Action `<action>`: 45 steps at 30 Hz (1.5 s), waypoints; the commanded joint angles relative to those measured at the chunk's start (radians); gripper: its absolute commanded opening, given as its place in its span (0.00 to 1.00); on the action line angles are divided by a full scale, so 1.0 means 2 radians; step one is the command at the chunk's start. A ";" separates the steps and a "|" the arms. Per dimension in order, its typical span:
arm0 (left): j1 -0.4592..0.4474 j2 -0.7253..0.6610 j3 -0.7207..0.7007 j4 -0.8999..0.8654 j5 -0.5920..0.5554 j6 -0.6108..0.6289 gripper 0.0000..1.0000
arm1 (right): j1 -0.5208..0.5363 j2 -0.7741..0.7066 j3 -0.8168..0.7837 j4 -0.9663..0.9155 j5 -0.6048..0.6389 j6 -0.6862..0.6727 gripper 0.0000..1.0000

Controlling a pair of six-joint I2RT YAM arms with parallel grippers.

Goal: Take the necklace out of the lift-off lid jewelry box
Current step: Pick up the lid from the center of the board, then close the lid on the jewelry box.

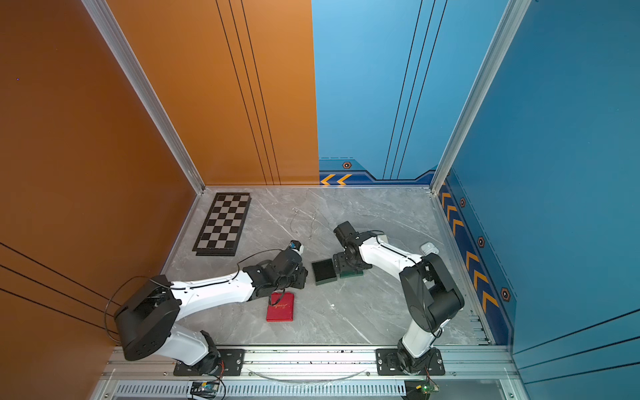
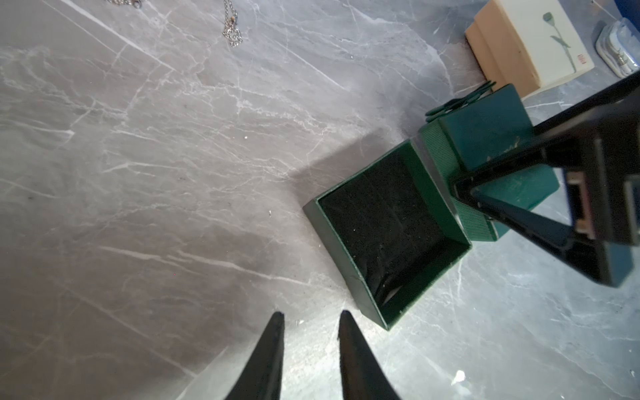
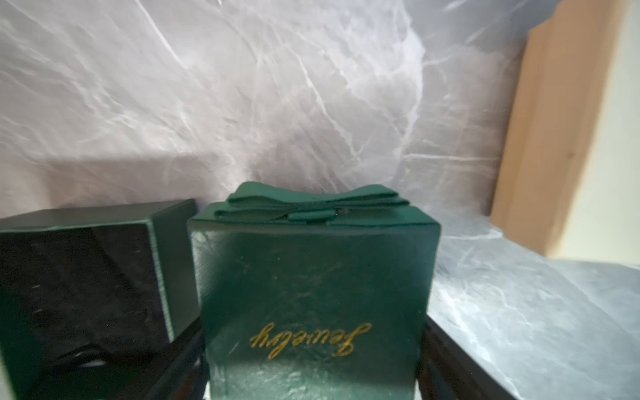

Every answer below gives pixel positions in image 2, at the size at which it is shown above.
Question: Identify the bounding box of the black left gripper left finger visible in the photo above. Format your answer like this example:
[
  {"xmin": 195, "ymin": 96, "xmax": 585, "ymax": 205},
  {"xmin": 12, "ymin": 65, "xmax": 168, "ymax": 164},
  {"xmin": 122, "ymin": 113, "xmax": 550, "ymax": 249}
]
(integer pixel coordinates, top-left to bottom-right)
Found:
[{"xmin": 226, "ymin": 312, "xmax": 285, "ymax": 400}]

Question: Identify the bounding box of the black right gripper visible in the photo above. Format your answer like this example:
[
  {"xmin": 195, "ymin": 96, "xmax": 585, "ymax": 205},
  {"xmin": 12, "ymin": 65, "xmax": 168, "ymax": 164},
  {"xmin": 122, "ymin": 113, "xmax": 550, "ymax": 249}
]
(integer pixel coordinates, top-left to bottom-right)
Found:
[{"xmin": 452, "ymin": 73, "xmax": 639, "ymax": 288}]

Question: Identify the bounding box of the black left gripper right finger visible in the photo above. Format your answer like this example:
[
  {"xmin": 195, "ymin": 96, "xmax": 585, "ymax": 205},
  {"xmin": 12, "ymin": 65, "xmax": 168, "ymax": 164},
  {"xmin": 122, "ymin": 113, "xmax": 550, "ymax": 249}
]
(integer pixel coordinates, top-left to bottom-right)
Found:
[{"xmin": 338, "ymin": 310, "xmax": 399, "ymax": 400}]

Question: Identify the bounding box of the green jewelry box base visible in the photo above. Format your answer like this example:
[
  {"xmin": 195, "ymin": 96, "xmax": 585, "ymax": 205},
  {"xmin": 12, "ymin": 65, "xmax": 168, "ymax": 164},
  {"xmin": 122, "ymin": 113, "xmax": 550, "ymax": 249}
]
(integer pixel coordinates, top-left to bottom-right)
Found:
[{"xmin": 303, "ymin": 140, "xmax": 472, "ymax": 330}]

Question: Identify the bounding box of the green booklet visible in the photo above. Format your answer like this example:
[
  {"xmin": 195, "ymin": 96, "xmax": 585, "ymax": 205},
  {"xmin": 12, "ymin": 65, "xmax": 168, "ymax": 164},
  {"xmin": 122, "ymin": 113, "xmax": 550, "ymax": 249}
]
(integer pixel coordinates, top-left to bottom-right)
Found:
[{"xmin": 418, "ymin": 83, "xmax": 559, "ymax": 210}]

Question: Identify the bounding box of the clear plastic earphone case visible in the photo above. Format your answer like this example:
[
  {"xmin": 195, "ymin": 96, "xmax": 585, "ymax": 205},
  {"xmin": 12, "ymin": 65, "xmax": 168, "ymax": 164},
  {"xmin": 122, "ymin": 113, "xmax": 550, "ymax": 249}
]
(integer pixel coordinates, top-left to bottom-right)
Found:
[{"xmin": 595, "ymin": 18, "xmax": 639, "ymax": 78}]

